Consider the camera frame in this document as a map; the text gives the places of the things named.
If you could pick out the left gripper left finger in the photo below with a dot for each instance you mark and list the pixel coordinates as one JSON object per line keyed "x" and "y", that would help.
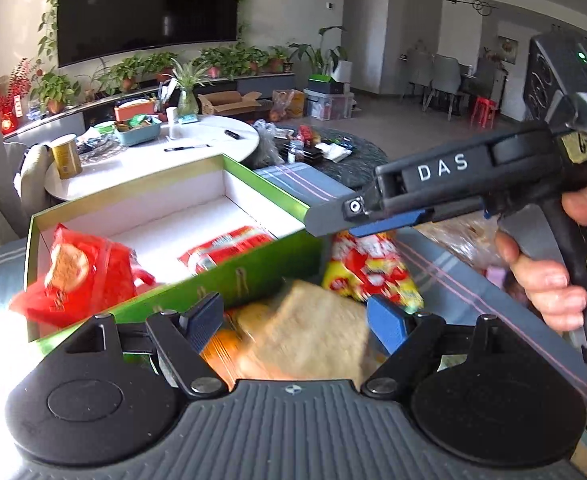
{"x": 179, "y": 339}

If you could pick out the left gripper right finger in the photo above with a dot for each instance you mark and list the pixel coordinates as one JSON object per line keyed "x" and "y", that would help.
{"x": 412, "y": 343}

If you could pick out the red yellow cookie snack bag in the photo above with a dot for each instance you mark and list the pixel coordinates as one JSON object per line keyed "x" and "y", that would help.
{"x": 362, "y": 267}

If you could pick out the sliced bread loaf bag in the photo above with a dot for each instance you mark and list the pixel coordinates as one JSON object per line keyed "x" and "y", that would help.
{"x": 304, "y": 332}

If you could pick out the red bag with cracker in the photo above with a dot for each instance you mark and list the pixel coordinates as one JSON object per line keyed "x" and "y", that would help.
{"x": 88, "y": 274}

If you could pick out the red snack bag silver band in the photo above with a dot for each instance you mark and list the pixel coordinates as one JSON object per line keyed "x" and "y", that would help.
{"x": 208, "y": 255}

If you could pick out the person right hand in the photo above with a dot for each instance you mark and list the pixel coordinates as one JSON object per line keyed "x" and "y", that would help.
{"x": 547, "y": 283}

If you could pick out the blue plaid cloth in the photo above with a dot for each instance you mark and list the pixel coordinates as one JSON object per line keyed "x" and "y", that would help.
{"x": 449, "y": 287}

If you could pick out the green cardboard box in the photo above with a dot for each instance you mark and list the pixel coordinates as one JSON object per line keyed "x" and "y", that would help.
{"x": 163, "y": 215}

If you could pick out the dark round marble table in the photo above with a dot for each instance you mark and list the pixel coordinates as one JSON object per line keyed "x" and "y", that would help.
{"x": 354, "y": 169}

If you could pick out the black pen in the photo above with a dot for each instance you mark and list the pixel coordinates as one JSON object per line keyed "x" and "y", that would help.
{"x": 178, "y": 148}

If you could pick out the white round table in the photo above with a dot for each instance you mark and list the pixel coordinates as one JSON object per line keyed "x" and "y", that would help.
{"x": 237, "y": 140}

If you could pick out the blue plastic tray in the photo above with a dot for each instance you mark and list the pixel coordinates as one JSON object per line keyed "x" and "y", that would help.
{"x": 129, "y": 136}

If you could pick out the yellow tin can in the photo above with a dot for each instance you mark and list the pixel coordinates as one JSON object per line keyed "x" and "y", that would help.
{"x": 66, "y": 158}

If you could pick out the brown cardboard box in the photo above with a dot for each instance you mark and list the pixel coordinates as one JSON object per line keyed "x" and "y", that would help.
{"x": 229, "y": 103}

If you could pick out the spider plant glass vase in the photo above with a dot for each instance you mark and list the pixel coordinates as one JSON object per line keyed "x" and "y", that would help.
{"x": 189, "y": 75}

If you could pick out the red berry decoration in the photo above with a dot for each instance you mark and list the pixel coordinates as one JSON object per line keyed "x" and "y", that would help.
{"x": 13, "y": 90}

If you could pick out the black television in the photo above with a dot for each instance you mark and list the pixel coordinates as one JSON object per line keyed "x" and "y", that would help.
{"x": 92, "y": 28}

